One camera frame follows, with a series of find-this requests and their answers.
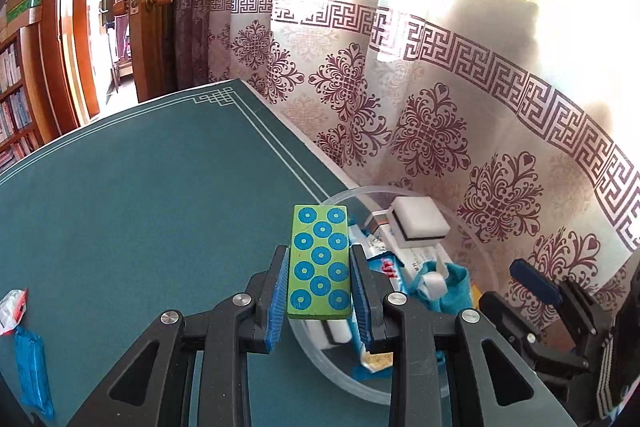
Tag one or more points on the white medicine box with barcode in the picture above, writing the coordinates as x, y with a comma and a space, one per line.
378, 225

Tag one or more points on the orange and yellow toy block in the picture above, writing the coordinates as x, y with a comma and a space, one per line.
476, 294

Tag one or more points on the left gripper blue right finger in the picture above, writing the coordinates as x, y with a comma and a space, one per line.
447, 366

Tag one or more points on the white sponge with black stripe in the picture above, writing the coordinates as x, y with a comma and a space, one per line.
328, 334

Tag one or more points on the teal Curel fabric pouch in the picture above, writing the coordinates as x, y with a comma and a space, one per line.
449, 295

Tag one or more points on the brown wooden door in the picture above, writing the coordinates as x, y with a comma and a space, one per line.
152, 43

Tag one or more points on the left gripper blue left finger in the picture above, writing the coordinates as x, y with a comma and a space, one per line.
151, 384

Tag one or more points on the red and white snack packet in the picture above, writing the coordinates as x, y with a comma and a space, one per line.
12, 310

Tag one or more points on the patterned white maroon curtain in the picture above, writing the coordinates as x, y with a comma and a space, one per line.
519, 116

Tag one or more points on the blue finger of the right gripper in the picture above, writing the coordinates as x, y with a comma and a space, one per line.
535, 279
525, 338

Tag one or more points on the green table mat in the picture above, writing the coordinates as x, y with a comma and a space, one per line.
171, 204

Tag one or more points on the green block with blue dots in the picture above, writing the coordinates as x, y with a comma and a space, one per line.
318, 270

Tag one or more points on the white printed plastic bag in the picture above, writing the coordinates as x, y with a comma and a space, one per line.
417, 270

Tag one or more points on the pink trousers on hanger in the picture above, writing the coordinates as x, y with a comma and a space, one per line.
121, 25

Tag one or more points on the clear plastic round bowl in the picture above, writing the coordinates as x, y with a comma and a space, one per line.
352, 367

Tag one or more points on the blue noodle snack packet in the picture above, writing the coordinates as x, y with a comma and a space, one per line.
395, 323

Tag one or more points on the stacked gift boxes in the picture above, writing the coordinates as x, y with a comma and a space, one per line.
16, 14

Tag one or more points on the wooden bookshelf with books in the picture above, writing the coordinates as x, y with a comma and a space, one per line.
27, 117

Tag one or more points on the blue foil snack bar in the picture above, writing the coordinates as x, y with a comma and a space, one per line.
32, 372

